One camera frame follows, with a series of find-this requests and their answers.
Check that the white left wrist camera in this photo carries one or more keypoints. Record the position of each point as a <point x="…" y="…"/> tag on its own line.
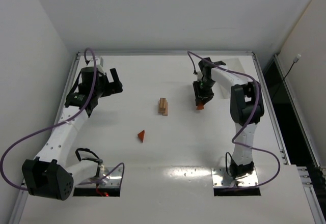
<point x="100" y="63"/>

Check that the white plastic bin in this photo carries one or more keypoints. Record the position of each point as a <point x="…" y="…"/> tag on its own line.
<point x="226" y="79"/>

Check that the metal base plate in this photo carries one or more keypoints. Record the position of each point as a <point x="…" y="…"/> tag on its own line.
<point x="104" y="179"/>
<point x="221" y="179"/>

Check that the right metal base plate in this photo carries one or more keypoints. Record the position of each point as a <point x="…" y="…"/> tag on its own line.
<point x="221" y="179"/>

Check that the striped dark wood block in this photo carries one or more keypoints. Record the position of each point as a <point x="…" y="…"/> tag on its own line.
<point x="163" y="106"/>

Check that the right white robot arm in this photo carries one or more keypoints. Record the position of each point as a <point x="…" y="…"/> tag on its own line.
<point x="246" y="109"/>

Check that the orange triangle wood block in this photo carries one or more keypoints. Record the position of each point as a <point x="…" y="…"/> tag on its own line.
<point x="141" y="136"/>

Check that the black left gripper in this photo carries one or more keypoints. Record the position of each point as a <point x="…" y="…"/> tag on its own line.
<point x="112" y="86"/>

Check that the orange arch wood block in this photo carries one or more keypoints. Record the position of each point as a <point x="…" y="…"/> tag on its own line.
<point x="200" y="106"/>

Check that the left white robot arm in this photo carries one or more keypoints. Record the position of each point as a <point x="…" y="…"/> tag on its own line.
<point x="48" y="175"/>

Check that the aluminium table frame rail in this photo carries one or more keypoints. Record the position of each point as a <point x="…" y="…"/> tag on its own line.
<point x="23" y="195"/>

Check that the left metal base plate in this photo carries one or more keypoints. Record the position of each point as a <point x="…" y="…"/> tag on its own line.
<point x="104" y="179"/>

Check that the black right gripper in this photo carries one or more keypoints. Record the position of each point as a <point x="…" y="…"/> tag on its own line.
<point x="201" y="94"/>

